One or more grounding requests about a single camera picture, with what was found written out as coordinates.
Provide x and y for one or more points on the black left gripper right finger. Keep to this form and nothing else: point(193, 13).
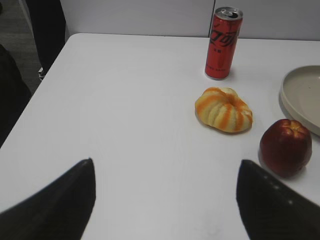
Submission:
point(270, 210)

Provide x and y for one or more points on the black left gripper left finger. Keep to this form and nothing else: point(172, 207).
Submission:
point(60, 211)

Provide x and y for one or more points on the orange striped croissant bun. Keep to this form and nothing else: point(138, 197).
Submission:
point(222, 109)

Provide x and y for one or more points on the beige round plate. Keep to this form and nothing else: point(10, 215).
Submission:
point(300, 96)

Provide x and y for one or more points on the red apple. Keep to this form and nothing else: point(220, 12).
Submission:
point(286, 147)

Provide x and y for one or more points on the red cola can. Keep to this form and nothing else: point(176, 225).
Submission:
point(225, 29)

